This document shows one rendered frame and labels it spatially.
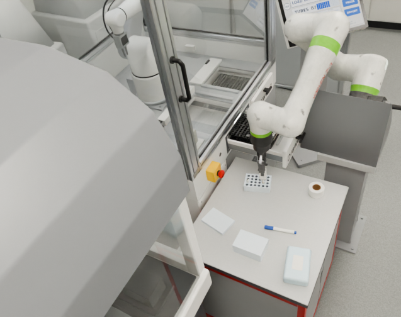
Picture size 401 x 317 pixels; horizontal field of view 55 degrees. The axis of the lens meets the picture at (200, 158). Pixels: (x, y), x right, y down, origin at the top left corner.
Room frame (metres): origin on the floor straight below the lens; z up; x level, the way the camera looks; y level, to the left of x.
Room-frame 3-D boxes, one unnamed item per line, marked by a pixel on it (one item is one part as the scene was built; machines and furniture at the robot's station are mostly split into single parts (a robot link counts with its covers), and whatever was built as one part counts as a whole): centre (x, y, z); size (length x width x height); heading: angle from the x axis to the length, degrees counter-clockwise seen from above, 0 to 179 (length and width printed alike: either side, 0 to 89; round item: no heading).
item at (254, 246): (0.87, -0.13, 0.79); 0.13 x 0.09 x 0.05; 53
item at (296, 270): (0.74, -0.29, 0.78); 0.15 x 0.10 x 0.04; 156
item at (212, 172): (1.24, -0.05, 0.88); 0.07 x 0.05 x 0.07; 143
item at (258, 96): (1.77, -0.42, 0.87); 0.29 x 0.02 x 0.11; 143
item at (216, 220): (1.04, -0.02, 0.77); 0.13 x 0.09 x 0.02; 40
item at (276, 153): (1.47, -0.30, 0.86); 0.40 x 0.26 x 0.06; 53
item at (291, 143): (1.34, -0.47, 0.87); 0.29 x 0.02 x 0.11; 143
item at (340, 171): (1.35, -0.78, 0.38); 0.30 x 0.30 x 0.76; 53
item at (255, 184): (1.20, -0.25, 0.78); 0.12 x 0.08 x 0.04; 68
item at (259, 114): (1.18, -0.28, 1.20); 0.13 x 0.11 x 0.14; 47
